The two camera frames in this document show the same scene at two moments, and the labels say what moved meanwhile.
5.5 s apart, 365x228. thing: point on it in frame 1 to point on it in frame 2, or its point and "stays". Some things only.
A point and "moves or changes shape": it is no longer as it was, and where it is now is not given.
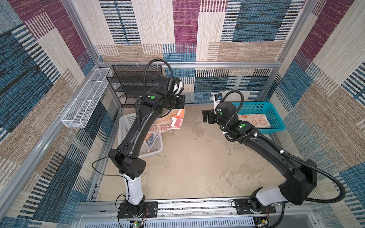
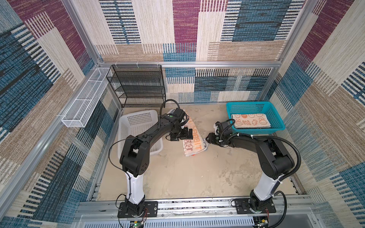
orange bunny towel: x=259 y=120 stays
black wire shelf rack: x=128 y=81 stays
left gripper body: x=177 y=103 to x=182 y=135
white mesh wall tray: x=80 y=111 stays
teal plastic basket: x=276 y=123 stays
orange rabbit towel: x=172 y=120 moves or changes shape
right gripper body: x=212 y=117 to x=214 y=139
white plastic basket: x=127 y=123 stays
